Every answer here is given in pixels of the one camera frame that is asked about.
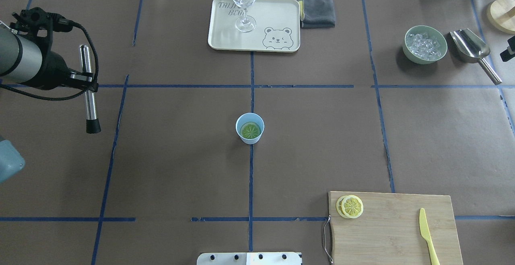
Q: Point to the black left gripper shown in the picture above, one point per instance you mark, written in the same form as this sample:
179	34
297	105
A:
53	70

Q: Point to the steel muddler black cap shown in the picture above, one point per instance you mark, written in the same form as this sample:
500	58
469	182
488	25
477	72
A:
93	125

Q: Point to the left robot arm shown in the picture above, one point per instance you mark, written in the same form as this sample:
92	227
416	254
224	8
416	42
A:
9	48

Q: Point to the light blue cup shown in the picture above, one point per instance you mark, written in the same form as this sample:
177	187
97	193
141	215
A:
249	117

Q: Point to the remaining lemon slices stack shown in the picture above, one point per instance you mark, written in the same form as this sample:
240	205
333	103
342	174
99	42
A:
349	206

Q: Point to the cream bear tray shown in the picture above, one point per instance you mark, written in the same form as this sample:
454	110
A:
277	26

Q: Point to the grey folded cloth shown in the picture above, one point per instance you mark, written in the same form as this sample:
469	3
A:
316	14

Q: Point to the wooden cutting board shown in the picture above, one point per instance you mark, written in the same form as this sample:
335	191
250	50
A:
388	233

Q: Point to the green bowl of ice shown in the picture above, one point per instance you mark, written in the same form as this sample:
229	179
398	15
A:
424	45

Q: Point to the yellow plastic knife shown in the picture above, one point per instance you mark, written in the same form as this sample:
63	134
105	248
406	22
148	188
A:
426	235

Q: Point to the steel ice scoop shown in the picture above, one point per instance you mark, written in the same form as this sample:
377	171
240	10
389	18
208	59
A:
472	49

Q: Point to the wooden mug tree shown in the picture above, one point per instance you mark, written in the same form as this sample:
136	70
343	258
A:
501	14

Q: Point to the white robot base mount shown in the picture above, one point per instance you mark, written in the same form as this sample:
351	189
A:
250	258

